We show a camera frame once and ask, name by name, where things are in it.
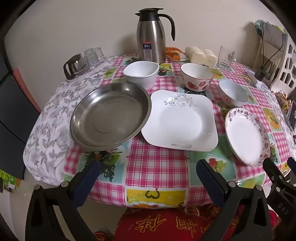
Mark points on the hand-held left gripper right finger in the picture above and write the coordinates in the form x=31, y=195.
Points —
x=211, y=183

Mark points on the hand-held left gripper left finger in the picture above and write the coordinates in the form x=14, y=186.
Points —
x=89, y=178

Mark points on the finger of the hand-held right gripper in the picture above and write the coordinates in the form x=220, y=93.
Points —
x=292, y=168
x=272, y=171

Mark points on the floral rim round plate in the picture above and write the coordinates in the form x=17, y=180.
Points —
x=247, y=136

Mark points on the stainless steel round plate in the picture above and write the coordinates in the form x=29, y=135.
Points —
x=108, y=118

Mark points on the white square plate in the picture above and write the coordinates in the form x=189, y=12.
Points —
x=180, y=125

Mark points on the small strawberry print bowl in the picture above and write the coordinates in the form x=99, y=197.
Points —
x=233, y=91

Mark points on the large strawberry print bowl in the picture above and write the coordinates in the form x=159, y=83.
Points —
x=196, y=74

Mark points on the plain white bowl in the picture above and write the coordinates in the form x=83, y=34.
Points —
x=141, y=76

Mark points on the grey floral cloth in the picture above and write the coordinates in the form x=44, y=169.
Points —
x=46, y=129

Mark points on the red printed cushion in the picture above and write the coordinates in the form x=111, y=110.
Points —
x=161, y=227

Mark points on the colourful snack packet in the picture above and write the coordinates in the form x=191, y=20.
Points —
x=284, y=100

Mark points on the green printed box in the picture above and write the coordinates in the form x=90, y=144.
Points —
x=8, y=180

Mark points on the dark cabinet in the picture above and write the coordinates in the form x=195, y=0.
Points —
x=11, y=127

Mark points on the white charger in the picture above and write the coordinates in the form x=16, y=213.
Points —
x=252, y=77

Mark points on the black power adapter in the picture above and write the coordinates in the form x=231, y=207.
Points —
x=260, y=75

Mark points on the white lattice chair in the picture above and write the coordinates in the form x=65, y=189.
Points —
x=286, y=69

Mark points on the glass coffee pot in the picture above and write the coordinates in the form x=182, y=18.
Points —
x=76, y=67

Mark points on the clear glass tumbler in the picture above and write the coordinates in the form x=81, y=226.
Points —
x=90, y=58
x=100, y=55

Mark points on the clear glass mug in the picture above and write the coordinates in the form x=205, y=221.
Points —
x=225, y=58

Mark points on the bag of steamed buns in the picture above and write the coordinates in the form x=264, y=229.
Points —
x=201, y=56

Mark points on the orange snack packet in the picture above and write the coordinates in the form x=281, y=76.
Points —
x=173, y=54

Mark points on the grey fabric bag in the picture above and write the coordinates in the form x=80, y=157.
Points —
x=275, y=34

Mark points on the teal patterned cloth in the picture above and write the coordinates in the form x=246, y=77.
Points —
x=260, y=26

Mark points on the stainless steel thermos jug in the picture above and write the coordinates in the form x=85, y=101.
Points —
x=150, y=34

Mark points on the reddish wooden frame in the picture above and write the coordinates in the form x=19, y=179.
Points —
x=27, y=90

